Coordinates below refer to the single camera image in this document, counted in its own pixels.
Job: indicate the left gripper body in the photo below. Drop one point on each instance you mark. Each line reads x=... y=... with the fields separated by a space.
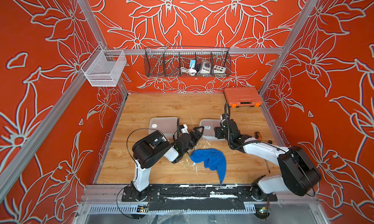
x=191 y=140

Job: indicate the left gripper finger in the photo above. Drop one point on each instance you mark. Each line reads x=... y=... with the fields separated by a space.
x=197 y=132
x=194 y=142

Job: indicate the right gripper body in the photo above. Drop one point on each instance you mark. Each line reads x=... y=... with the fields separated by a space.
x=221 y=134

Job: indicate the clear lunch box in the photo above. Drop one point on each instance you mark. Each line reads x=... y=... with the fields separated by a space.
x=209 y=125

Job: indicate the blue cloth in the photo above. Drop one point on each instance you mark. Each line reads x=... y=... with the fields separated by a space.
x=212 y=159

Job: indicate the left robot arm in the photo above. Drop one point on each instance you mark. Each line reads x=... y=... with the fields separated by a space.
x=147 y=151

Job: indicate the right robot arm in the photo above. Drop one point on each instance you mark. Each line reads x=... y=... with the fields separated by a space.
x=298 y=174

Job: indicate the left closed lunch box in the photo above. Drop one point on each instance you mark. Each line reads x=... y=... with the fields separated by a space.
x=167 y=125

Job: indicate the orange tool case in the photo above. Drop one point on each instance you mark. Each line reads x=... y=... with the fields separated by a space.
x=243 y=96

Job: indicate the white button box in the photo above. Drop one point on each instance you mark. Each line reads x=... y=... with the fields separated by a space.
x=219 y=70

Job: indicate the white power adapter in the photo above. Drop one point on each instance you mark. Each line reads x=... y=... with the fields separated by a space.
x=205 y=67

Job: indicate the blue white small box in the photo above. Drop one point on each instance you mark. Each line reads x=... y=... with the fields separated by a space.
x=192 y=64

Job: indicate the clear acrylic box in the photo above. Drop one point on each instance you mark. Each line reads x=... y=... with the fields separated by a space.
x=101 y=70

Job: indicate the orange handled screwdriver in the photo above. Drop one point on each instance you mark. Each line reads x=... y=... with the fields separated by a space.
x=259 y=137

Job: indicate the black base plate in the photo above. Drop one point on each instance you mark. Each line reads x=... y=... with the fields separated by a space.
x=196 y=198

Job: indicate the black wire basket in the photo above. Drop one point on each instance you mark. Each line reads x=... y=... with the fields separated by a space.
x=174 y=61

